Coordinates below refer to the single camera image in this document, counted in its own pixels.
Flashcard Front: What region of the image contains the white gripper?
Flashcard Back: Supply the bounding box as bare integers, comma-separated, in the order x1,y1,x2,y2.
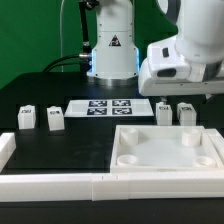
138,36,224,96

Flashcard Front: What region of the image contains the white square tabletop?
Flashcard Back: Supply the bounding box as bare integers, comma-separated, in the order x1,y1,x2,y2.
110,125,224,173

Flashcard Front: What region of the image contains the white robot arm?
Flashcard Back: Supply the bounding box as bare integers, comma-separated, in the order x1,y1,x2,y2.
87,0,224,96

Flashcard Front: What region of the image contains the white marker base plate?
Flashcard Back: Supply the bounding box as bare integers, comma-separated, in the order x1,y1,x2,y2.
65,99,154,117

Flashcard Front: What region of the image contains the white right fence wall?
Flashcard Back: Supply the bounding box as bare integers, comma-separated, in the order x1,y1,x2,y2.
206,129,224,159

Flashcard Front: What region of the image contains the white fence wall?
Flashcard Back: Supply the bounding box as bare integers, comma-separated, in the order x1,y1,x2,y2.
0,133,16,172
0,171,224,202
206,129,224,159

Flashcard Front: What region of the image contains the black cable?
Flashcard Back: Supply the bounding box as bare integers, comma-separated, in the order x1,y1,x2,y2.
41,54,92,73

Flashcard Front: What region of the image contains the grey thin cable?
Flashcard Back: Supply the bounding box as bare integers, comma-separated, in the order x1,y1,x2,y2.
59,0,66,73

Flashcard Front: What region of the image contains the white front fence wall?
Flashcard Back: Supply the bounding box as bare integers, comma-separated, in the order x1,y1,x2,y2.
0,171,224,202

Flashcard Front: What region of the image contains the white left fence wall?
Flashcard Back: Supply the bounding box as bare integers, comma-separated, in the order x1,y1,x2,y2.
0,133,16,172

